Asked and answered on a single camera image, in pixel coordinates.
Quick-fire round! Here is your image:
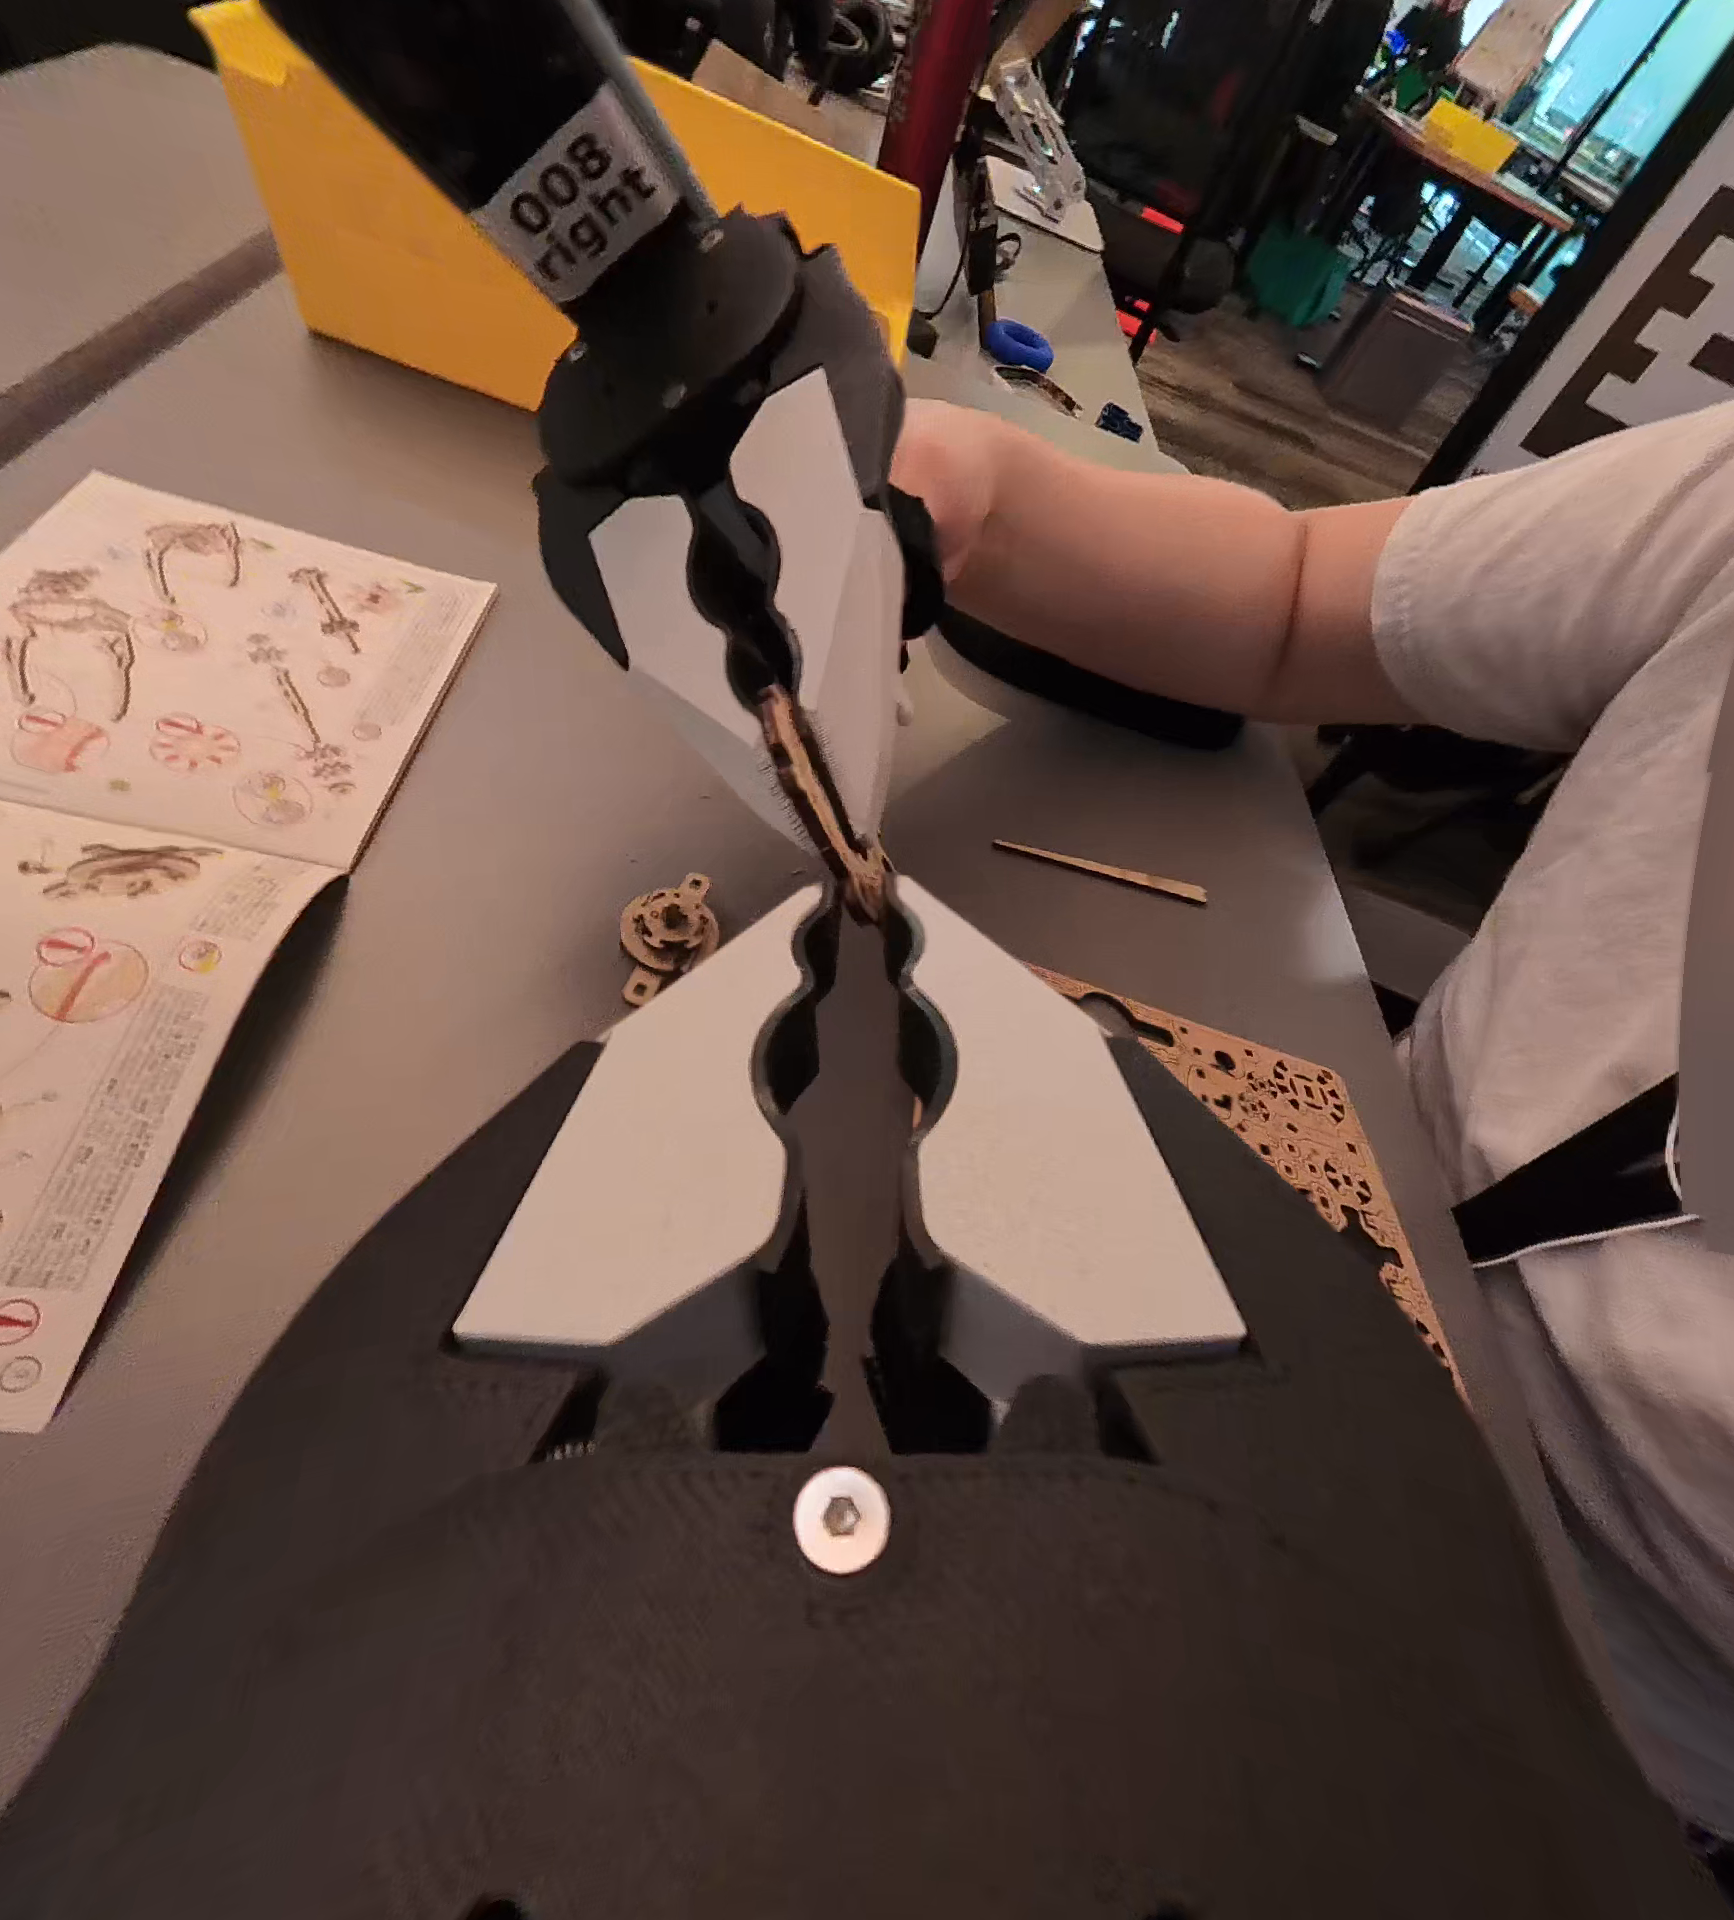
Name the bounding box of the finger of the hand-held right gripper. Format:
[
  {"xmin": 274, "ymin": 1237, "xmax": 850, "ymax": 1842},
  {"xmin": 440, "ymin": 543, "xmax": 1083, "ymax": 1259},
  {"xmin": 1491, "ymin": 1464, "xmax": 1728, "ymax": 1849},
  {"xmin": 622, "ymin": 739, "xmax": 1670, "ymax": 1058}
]
[
  {"xmin": 586, "ymin": 483, "xmax": 817, "ymax": 851},
  {"xmin": 724, "ymin": 365, "xmax": 915, "ymax": 851}
]

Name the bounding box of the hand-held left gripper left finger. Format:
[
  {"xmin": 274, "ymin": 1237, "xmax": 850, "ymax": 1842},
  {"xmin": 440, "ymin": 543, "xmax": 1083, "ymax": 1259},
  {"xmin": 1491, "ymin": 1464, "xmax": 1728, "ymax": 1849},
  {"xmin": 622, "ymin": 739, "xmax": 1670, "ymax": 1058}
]
[{"xmin": 451, "ymin": 883, "xmax": 846, "ymax": 1450}]

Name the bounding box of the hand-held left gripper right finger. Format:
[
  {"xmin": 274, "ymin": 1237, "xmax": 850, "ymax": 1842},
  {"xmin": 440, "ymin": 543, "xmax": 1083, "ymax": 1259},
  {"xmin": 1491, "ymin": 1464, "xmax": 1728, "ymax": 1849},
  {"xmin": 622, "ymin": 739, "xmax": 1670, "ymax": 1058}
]
[{"xmin": 875, "ymin": 877, "xmax": 1248, "ymax": 1455}]

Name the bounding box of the small round wooden assembly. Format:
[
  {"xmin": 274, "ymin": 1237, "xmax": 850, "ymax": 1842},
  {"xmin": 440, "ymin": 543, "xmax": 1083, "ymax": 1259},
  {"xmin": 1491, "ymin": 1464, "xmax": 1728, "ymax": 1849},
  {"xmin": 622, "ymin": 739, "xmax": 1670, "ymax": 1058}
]
[{"xmin": 618, "ymin": 872, "xmax": 723, "ymax": 1011}]

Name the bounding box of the person's right forearm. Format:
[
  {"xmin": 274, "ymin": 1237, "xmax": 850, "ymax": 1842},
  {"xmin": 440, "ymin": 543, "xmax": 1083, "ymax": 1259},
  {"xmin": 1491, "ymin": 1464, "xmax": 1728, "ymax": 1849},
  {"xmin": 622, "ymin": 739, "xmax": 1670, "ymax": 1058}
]
[{"xmin": 1008, "ymin": 427, "xmax": 1416, "ymax": 727}]

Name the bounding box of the laser-cut wooden parts sheet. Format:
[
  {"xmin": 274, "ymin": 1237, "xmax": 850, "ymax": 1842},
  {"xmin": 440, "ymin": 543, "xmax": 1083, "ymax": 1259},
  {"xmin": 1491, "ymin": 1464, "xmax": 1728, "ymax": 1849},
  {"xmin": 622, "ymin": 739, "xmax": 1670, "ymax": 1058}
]
[{"xmin": 1024, "ymin": 964, "xmax": 1470, "ymax": 1405}]

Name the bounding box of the person's right hand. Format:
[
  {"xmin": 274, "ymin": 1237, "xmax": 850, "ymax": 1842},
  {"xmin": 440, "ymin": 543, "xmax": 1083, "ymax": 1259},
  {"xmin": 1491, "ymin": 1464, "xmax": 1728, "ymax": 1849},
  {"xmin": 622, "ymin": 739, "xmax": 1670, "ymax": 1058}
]
[{"xmin": 884, "ymin": 402, "xmax": 1026, "ymax": 603}]

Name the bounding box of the yellow plastic bin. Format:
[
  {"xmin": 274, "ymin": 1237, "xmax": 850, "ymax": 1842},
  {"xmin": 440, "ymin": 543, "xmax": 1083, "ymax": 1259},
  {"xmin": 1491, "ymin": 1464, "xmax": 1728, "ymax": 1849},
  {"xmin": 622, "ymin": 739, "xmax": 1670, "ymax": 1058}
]
[{"xmin": 188, "ymin": 0, "xmax": 924, "ymax": 414}]

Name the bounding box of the thin wooden stick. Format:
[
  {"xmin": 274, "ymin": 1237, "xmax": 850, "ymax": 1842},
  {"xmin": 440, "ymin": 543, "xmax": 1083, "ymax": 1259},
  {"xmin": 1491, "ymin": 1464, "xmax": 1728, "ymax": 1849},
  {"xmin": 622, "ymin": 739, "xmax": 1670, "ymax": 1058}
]
[{"xmin": 990, "ymin": 836, "xmax": 1213, "ymax": 907}]

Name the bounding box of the red pole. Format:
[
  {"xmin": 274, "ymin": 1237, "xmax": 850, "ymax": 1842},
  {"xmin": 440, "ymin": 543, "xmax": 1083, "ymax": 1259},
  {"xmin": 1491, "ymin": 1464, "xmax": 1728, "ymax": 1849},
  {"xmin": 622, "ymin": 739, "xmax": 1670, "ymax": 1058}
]
[{"xmin": 875, "ymin": 0, "xmax": 997, "ymax": 182}]

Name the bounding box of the paper instruction booklet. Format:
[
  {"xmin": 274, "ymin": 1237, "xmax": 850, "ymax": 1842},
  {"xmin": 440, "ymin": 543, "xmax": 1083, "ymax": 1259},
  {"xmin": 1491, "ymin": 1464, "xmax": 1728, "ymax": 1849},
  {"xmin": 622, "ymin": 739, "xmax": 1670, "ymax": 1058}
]
[{"xmin": 0, "ymin": 469, "xmax": 498, "ymax": 1434}]

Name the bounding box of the person's white shirt torso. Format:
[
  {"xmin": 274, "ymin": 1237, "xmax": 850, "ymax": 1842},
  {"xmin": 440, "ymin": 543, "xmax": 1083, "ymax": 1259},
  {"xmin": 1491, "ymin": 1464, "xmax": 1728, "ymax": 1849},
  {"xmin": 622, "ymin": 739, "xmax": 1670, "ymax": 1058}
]
[{"xmin": 1368, "ymin": 366, "xmax": 1734, "ymax": 1849}]

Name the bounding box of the black office chair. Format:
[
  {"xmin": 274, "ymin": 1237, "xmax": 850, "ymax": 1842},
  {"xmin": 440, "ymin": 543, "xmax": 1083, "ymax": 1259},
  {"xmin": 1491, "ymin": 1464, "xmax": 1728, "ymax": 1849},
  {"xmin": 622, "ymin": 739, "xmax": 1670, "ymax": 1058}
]
[{"xmin": 1077, "ymin": 0, "xmax": 1394, "ymax": 348}]

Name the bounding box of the small yellow box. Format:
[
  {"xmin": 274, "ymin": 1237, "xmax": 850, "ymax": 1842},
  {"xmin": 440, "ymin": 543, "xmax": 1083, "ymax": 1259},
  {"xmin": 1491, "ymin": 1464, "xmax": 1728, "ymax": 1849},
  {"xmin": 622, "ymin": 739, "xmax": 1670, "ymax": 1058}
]
[{"xmin": 1422, "ymin": 97, "xmax": 1522, "ymax": 170}]

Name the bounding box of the wooden background table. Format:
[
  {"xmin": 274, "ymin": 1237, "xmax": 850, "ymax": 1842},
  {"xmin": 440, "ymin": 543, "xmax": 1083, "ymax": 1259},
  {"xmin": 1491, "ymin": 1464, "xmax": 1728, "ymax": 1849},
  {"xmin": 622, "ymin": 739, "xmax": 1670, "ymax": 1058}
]
[{"xmin": 1354, "ymin": 91, "xmax": 1582, "ymax": 242}]

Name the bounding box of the black white marker board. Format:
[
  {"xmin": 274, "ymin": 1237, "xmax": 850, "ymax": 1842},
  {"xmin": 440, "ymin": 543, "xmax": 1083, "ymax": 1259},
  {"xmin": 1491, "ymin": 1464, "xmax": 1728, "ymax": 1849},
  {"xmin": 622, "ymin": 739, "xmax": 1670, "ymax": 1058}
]
[{"xmin": 1410, "ymin": 0, "xmax": 1734, "ymax": 499}]

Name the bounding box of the grey cable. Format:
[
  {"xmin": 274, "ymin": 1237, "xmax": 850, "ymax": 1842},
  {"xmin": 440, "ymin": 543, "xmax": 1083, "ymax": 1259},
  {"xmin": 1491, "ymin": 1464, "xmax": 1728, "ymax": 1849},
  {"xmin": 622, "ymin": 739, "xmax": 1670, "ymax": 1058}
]
[{"xmin": 566, "ymin": 0, "xmax": 723, "ymax": 235}]

